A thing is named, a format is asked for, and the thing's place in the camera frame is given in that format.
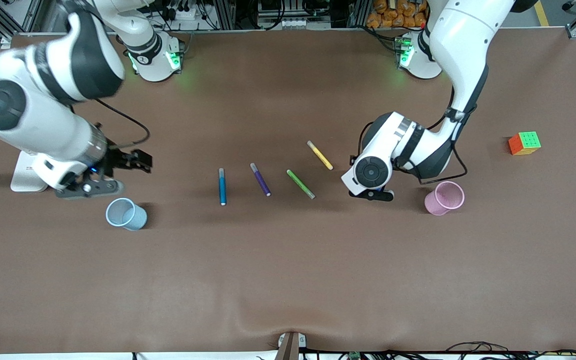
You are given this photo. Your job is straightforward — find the blue mesh cup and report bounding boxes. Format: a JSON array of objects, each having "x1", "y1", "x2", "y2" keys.
[{"x1": 105, "y1": 198, "x2": 148, "y2": 231}]

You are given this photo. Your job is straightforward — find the pink mesh cup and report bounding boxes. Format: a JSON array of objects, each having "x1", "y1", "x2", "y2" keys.
[{"x1": 424, "y1": 181, "x2": 466, "y2": 216}]

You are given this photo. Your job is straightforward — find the yellow marker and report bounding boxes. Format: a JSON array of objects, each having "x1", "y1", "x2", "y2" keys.
[{"x1": 307, "y1": 140, "x2": 334, "y2": 171}]

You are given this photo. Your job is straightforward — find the white stand with pole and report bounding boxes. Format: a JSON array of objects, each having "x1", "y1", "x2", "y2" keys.
[{"x1": 10, "y1": 150, "x2": 49, "y2": 193}]

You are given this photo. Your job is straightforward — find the green marker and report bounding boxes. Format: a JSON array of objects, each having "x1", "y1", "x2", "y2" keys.
[{"x1": 286, "y1": 169, "x2": 316, "y2": 200}]

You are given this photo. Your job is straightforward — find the purple marker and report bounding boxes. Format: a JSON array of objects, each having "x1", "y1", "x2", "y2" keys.
[{"x1": 249, "y1": 162, "x2": 272, "y2": 197}]

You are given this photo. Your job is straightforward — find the white power strip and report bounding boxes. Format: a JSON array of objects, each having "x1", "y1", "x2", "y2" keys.
[{"x1": 168, "y1": 4, "x2": 200, "y2": 22}]

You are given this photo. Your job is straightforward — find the colourful puzzle cube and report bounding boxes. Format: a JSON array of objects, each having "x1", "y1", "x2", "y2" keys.
[{"x1": 508, "y1": 131, "x2": 542, "y2": 156}]

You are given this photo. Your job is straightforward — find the orange bag pile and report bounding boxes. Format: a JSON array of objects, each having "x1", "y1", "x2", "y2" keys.
[{"x1": 366, "y1": 0, "x2": 431, "y2": 29}]

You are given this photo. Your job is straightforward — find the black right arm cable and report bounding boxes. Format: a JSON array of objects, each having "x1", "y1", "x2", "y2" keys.
[{"x1": 94, "y1": 98, "x2": 151, "y2": 150}]

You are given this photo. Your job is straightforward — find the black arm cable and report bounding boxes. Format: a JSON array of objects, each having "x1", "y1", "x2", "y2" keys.
[
  {"x1": 357, "y1": 86, "x2": 469, "y2": 186},
  {"x1": 94, "y1": 98, "x2": 151, "y2": 150}
]

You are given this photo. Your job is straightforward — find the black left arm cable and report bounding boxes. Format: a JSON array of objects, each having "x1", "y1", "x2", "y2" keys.
[{"x1": 357, "y1": 86, "x2": 469, "y2": 186}]

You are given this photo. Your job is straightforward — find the metal table bracket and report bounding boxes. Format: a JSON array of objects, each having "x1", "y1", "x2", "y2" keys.
[{"x1": 274, "y1": 331, "x2": 308, "y2": 360}]

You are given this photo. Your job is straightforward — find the black floor cable bundle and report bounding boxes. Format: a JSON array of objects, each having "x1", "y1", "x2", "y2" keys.
[{"x1": 445, "y1": 341, "x2": 576, "y2": 360}]

